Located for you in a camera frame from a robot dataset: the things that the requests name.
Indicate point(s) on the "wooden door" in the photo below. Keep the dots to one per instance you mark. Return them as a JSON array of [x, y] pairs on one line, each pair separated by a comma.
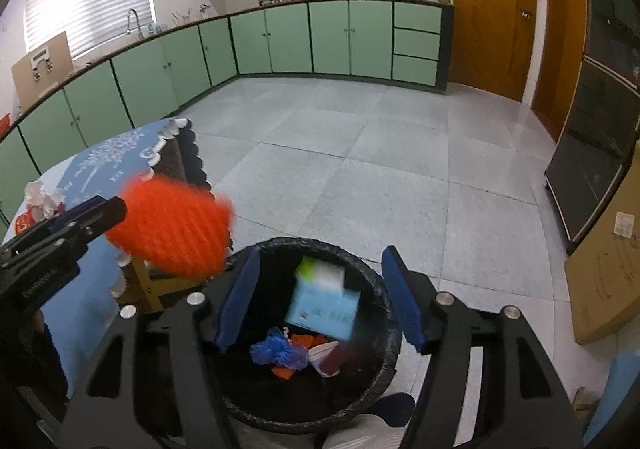
[[485, 14], [560, 29]]

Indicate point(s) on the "chrome faucet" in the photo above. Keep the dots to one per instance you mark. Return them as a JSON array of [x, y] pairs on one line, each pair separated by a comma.
[[132, 23]]

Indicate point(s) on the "orange foam net sleeve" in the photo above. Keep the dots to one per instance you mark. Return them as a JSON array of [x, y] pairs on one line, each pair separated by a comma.
[[170, 229], [300, 340]]

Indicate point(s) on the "small red wrapper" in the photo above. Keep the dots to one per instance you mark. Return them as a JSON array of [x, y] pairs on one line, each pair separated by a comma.
[[26, 224]]

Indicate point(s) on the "light blue object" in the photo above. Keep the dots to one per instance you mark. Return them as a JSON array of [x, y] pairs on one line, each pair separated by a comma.
[[617, 404]]

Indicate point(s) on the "blue and white paper cup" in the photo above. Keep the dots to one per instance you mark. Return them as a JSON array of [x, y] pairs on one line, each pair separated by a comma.
[[316, 355]]

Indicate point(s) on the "green base cabinets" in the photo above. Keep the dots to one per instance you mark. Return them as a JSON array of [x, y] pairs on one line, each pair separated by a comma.
[[280, 39]]

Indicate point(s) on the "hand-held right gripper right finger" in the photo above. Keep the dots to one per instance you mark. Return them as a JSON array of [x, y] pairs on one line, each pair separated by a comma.
[[405, 301]]

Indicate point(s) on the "brown cardboard box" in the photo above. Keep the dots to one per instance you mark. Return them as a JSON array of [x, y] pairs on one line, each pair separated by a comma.
[[45, 79]]

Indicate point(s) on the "white crumpled tissue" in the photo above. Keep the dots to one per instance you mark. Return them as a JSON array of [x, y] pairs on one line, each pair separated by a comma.
[[36, 191], [54, 204]]

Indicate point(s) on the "light blue drink carton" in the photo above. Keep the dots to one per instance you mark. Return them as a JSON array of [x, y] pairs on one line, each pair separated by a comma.
[[322, 309]]

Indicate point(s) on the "dark blue shoe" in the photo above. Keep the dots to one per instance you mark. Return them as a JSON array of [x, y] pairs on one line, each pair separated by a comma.
[[395, 409]]

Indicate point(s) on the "large flat cardboard box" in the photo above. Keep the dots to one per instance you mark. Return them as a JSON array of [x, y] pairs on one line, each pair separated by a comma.
[[600, 279]]

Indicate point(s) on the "blue tree print table mat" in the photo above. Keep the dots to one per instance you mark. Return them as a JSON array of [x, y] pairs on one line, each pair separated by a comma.
[[100, 154]]

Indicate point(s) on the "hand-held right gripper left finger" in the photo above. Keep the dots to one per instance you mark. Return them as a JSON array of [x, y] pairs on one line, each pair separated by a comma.
[[237, 301]]

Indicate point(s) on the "utensil holder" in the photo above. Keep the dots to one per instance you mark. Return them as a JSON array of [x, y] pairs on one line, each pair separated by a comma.
[[182, 18]]

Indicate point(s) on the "blue plastic bag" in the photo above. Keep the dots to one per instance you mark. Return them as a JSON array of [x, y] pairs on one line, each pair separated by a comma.
[[280, 351]]

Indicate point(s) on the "black trash bin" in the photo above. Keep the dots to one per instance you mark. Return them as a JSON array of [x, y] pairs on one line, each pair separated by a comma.
[[280, 409]]

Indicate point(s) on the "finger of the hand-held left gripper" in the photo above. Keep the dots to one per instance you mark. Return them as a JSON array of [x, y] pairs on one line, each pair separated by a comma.
[[50, 224], [107, 216]]

